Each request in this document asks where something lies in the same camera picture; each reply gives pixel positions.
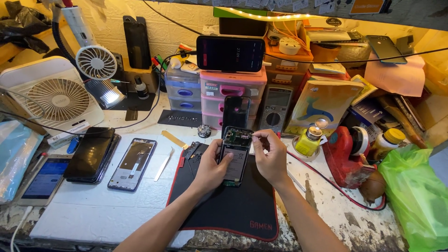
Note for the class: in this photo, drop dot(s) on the pink plastic drawer unit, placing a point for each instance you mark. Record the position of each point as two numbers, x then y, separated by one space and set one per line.
224 94

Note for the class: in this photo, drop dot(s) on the small black dropper bottle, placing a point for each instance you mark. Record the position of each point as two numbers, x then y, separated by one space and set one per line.
141 87

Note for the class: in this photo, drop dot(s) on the small white box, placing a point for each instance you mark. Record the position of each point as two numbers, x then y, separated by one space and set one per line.
68 134

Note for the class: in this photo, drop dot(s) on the phone frame without screen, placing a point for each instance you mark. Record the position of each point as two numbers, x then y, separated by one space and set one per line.
132 164

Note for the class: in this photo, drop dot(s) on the black phone back cover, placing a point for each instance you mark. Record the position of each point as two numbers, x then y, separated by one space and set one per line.
236 113

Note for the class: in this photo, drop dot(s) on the grey digital multimeter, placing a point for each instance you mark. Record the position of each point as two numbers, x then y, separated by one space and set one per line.
275 108

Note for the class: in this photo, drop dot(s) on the blue plastic bag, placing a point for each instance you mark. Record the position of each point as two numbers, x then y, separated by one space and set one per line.
15 157

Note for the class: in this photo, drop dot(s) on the large white desk fan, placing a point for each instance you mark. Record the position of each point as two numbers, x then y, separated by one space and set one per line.
52 98

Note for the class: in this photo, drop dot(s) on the metal tweezers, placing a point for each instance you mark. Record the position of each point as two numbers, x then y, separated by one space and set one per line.
164 163

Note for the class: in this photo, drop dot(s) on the led light strip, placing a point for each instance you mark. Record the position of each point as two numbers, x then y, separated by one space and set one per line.
273 15

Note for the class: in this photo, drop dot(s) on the white round container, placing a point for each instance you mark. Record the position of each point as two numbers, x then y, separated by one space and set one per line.
289 45

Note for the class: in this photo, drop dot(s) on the brown rubber blower bulb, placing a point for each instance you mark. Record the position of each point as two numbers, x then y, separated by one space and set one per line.
372 187

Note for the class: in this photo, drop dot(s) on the orange plastic drawer unit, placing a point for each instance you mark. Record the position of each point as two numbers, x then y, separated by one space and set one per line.
287 66

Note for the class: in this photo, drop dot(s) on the stack of black phones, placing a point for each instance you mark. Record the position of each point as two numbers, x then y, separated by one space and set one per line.
91 155

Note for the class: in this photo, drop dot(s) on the teal phone leaning upright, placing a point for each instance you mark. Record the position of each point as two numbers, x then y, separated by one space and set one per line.
386 49

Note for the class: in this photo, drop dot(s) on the white bottle with yellow cap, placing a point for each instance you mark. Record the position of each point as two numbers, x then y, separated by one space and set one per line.
386 141

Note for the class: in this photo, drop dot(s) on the person's left hand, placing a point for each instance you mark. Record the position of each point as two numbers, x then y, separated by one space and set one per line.
210 168

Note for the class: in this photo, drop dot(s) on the small white gooseneck fan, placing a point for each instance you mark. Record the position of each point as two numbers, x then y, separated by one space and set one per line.
96 63

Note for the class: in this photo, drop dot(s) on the yellow plastic pry tool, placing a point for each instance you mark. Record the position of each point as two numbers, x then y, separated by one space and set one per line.
173 139

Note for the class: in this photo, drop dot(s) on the black round screw holder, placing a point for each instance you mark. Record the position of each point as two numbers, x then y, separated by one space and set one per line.
204 130

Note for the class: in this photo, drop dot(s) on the red tape dispenser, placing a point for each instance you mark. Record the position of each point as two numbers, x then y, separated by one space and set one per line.
346 159

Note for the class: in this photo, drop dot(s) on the small black metal phone part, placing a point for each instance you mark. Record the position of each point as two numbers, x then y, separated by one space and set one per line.
192 150

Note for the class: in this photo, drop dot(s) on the smartphone with exposed battery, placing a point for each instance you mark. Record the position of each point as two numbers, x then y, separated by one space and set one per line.
236 155

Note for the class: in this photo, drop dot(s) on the green plastic bag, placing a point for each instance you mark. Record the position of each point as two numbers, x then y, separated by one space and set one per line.
416 196

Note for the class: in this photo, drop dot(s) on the black plastic bag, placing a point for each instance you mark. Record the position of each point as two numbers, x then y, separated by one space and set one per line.
22 26

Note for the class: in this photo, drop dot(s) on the blue plastic drawer unit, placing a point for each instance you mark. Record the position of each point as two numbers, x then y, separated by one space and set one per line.
182 91

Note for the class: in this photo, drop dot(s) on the white smartphone with lit screen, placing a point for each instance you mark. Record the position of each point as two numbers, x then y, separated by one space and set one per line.
43 182

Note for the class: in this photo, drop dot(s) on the black phone leaning on wall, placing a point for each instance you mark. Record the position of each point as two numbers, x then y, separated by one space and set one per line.
137 42

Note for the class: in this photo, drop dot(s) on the yellow solvent dispenser bottle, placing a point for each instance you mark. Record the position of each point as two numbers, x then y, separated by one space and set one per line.
309 140

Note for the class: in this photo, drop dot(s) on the black mat with red edge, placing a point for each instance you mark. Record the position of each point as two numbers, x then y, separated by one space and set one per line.
231 206

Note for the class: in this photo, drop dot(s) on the person's right hand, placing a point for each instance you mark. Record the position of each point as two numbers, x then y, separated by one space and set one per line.
267 157

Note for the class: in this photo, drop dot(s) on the black phone on stand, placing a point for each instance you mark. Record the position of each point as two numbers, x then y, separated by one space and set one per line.
230 53

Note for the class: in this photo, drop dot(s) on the yellow package with blue whale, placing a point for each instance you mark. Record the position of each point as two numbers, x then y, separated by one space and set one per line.
323 105

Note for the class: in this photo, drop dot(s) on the pink paper sheet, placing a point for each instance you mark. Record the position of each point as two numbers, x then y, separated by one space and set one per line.
395 77

